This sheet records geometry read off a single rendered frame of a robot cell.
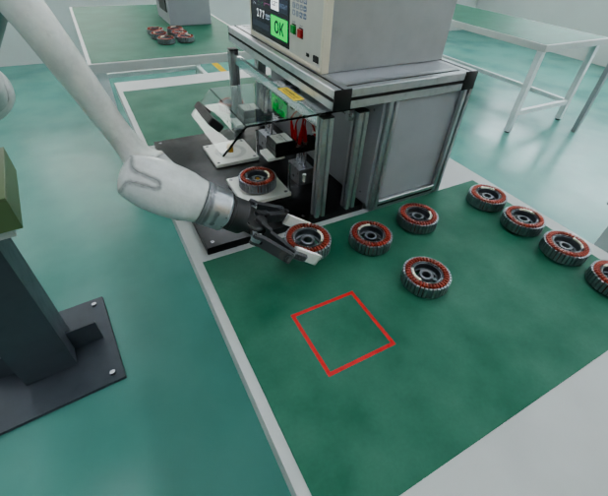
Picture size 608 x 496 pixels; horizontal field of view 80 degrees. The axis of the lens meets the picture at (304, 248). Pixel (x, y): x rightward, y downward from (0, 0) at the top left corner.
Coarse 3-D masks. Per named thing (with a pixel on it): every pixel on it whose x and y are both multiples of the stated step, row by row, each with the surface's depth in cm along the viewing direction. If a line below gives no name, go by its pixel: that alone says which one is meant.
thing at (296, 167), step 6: (294, 162) 113; (306, 162) 113; (294, 168) 112; (300, 168) 110; (306, 168) 111; (312, 168) 111; (294, 174) 113; (300, 174) 111; (306, 174) 112; (312, 174) 113; (294, 180) 115; (300, 180) 112; (306, 180) 113; (312, 180) 114
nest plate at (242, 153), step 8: (240, 144) 130; (208, 152) 125; (216, 152) 125; (240, 152) 126; (248, 152) 126; (216, 160) 120; (224, 160) 121; (232, 160) 121; (240, 160) 121; (248, 160) 123
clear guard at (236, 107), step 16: (208, 96) 89; (224, 96) 86; (240, 96) 87; (256, 96) 87; (272, 96) 88; (304, 96) 89; (224, 112) 82; (240, 112) 80; (256, 112) 80; (272, 112) 80; (288, 112) 81; (304, 112) 81; (320, 112) 82; (208, 128) 84; (224, 128) 79; (240, 128) 75; (224, 144) 77
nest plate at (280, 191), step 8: (232, 184) 110; (280, 184) 111; (240, 192) 107; (272, 192) 108; (280, 192) 108; (288, 192) 108; (248, 200) 104; (256, 200) 104; (264, 200) 105; (272, 200) 106
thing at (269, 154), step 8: (272, 136) 104; (280, 136) 105; (288, 136) 105; (272, 144) 103; (280, 144) 101; (288, 144) 103; (296, 144) 106; (304, 144) 106; (312, 144) 107; (264, 152) 105; (272, 152) 104; (280, 152) 103; (288, 152) 104; (296, 152) 105; (304, 152) 108; (272, 160) 104; (304, 160) 110
